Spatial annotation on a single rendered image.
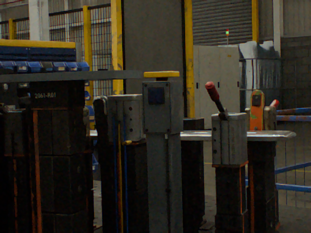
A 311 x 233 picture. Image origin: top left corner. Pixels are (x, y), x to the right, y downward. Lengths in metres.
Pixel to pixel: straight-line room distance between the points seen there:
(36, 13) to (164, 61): 2.10
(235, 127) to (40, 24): 5.44
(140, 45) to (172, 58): 0.43
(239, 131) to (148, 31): 3.60
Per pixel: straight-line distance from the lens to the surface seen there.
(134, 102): 1.42
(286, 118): 3.27
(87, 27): 6.32
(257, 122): 1.67
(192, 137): 1.50
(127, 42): 4.72
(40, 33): 6.66
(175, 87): 1.23
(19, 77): 1.35
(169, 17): 5.14
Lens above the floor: 1.13
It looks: 3 degrees down
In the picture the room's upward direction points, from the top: 2 degrees counter-clockwise
